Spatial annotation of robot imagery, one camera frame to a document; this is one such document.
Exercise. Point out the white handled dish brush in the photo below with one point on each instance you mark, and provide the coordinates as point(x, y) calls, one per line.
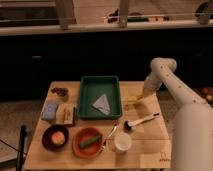
point(129, 125)

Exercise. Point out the metal spoon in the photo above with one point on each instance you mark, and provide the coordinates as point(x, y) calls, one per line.
point(109, 135)

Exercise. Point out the blue sponge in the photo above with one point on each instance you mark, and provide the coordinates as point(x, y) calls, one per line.
point(49, 111)

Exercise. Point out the dark brown bowl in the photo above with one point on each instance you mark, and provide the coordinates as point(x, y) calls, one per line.
point(46, 138)

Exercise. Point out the green cucumber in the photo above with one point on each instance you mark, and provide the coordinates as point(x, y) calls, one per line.
point(90, 141)

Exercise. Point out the wooden block brush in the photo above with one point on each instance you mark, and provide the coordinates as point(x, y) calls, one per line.
point(68, 116)

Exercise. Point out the yellow banana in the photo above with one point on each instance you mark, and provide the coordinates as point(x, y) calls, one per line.
point(134, 98)

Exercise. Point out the black stand pole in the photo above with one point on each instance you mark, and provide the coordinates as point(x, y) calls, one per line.
point(20, 153)

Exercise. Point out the orange plate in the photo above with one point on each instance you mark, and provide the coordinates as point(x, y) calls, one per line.
point(82, 135)

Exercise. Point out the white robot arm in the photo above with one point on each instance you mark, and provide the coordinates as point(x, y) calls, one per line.
point(192, 140)

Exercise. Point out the grey folded cloth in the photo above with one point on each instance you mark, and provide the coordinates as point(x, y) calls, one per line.
point(102, 104)

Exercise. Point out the orange round fruit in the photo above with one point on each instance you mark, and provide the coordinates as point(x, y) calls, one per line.
point(58, 138)

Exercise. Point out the wooden table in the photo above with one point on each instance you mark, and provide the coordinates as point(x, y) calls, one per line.
point(151, 146)

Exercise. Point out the white paper cup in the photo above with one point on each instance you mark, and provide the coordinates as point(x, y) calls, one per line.
point(122, 142)

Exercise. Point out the green plastic tray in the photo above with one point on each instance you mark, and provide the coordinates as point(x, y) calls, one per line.
point(91, 88)

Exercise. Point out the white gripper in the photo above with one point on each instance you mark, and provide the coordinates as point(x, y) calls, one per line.
point(151, 85)

